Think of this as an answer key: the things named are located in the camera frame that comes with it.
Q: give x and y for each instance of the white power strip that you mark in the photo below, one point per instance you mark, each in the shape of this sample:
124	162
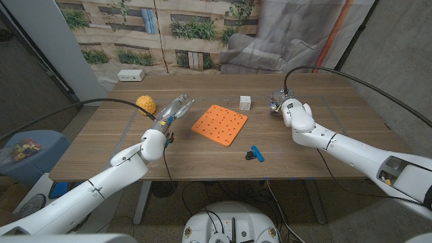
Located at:
131	75

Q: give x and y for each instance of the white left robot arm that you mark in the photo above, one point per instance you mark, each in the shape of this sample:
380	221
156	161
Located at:
101	182

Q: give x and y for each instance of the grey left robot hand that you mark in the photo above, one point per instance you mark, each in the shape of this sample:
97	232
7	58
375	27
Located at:
170	111

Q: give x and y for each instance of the blue pad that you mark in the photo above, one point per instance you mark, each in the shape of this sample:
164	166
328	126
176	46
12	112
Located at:
60	190

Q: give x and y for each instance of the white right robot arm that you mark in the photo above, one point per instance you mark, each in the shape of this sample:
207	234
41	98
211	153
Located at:
337	145

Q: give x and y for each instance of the bag of colourful toys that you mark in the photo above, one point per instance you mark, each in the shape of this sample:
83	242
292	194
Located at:
23	148

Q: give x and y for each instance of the white cube block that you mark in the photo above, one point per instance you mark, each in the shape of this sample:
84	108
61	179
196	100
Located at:
245	102

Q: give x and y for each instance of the blue binder clip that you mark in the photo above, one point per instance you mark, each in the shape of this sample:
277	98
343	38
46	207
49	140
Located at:
257	153

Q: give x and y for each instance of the blue-grey stool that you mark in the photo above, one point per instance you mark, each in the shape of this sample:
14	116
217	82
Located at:
50	148

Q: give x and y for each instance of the white robot torso edge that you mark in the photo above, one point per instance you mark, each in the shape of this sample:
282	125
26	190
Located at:
67	239

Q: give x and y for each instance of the grey table leg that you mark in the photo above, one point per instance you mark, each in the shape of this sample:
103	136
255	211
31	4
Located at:
315	202

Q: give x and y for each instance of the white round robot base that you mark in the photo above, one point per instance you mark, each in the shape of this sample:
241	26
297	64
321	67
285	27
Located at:
229	216

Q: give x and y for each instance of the black round floor disc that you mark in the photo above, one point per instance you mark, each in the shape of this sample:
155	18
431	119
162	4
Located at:
163	189

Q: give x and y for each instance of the white table leg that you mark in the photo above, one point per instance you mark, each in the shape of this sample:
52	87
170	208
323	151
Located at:
143	202

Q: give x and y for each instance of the grey shoe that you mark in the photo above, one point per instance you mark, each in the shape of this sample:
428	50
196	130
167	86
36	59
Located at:
32	206

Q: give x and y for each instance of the yellow bumpy ball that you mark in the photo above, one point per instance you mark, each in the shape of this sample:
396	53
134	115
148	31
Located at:
146	104

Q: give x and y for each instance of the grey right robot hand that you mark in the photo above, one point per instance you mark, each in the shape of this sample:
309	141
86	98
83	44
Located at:
278	98

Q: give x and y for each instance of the printed fabric backdrop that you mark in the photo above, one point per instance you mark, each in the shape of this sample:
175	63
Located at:
202	33

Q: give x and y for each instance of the orange peg board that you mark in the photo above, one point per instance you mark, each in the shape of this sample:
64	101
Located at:
219	125

